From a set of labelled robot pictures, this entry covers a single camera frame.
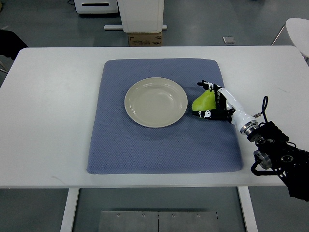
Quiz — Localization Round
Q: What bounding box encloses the white cabinet with base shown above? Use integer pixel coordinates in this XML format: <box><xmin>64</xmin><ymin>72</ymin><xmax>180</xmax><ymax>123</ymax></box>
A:
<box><xmin>104</xmin><ymin>0</ymin><xmax>167</xmax><ymax>33</ymax></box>

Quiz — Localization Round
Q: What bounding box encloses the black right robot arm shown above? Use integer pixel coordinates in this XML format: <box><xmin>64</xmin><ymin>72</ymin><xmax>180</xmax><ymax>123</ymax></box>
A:
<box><xmin>247</xmin><ymin>96</ymin><xmax>309</xmax><ymax>202</ymax></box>

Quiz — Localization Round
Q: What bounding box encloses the beige round plate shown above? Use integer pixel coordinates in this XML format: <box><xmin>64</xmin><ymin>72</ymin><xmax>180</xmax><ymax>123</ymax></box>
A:
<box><xmin>124</xmin><ymin>77</ymin><xmax>188</xmax><ymax>128</ymax></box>

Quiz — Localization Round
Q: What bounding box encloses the white table leg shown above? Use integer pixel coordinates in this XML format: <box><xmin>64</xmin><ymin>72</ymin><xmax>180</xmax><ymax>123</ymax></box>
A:
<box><xmin>237</xmin><ymin>186</ymin><xmax>258</xmax><ymax>232</ymax></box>
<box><xmin>60</xmin><ymin>188</ymin><xmax>80</xmax><ymax>232</ymax></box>

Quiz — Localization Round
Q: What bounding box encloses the blue woven table mat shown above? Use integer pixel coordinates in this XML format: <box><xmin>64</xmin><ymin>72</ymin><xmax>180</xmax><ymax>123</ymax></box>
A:
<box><xmin>87</xmin><ymin>58</ymin><xmax>243</xmax><ymax>174</ymax></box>

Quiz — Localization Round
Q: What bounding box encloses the white round chair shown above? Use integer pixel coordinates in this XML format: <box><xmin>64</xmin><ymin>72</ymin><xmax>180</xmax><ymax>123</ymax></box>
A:
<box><xmin>271</xmin><ymin>18</ymin><xmax>309</xmax><ymax>59</ymax></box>

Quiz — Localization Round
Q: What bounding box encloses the black object at left edge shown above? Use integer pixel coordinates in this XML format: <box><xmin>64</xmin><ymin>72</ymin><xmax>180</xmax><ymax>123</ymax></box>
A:
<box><xmin>0</xmin><ymin>29</ymin><xmax>28</xmax><ymax>60</ymax></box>

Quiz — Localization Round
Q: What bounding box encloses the brown cardboard box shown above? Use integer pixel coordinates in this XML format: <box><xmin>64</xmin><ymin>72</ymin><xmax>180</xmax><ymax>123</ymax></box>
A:
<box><xmin>128</xmin><ymin>32</ymin><xmax>163</xmax><ymax>47</ymax></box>

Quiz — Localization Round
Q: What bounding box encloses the white appliance with black slot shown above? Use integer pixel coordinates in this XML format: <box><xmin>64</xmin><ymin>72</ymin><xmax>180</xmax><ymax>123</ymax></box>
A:
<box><xmin>74</xmin><ymin>0</ymin><xmax>119</xmax><ymax>14</ymax></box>

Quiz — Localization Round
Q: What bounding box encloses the grey metal floor plate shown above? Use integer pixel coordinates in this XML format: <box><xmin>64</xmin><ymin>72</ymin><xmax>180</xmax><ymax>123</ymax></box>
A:
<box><xmin>98</xmin><ymin>211</ymin><xmax>219</xmax><ymax>232</ymax></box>

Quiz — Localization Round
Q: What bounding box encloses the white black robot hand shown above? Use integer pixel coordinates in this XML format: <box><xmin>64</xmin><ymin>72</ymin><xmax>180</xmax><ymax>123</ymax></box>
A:
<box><xmin>192</xmin><ymin>80</ymin><xmax>258</xmax><ymax>135</ymax></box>

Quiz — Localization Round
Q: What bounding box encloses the right white table leg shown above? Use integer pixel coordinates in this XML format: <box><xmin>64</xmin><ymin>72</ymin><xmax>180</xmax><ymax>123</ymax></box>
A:
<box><xmin>237</xmin><ymin>186</ymin><xmax>258</xmax><ymax>232</ymax></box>

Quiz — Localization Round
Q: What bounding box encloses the green pear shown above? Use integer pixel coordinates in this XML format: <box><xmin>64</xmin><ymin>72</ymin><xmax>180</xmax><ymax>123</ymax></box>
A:
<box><xmin>192</xmin><ymin>90</ymin><xmax>216</xmax><ymax>119</ymax></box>

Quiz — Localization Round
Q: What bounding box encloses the left white table leg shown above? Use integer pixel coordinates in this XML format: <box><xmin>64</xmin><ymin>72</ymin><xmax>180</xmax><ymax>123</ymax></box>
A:
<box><xmin>60</xmin><ymin>188</ymin><xmax>80</xmax><ymax>232</ymax></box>

